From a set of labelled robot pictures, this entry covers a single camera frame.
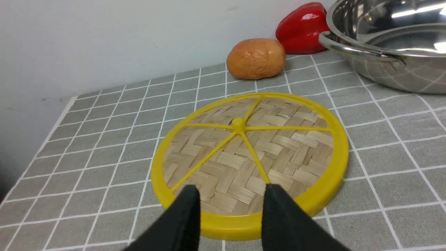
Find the stainless steel pot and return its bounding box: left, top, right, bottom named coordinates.
left=319, top=0, right=446, bottom=95

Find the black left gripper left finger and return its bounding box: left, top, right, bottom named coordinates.
left=124, top=185, right=201, bottom=251

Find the brown potato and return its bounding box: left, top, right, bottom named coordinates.
left=226, top=38, right=286, bottom=81

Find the yellow woven bamboo steamer lid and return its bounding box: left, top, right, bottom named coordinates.
left=151, top=92, right=349, bottom=241

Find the grey checkered tablecloth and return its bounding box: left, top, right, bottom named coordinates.
left=0, top=49, right=446, bottom=251

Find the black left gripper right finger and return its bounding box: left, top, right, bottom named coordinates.
left=261, top=184, right=349, bottom=251

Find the red bell pepper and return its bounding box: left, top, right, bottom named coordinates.
left=275, top=2, right=329, bottom=54

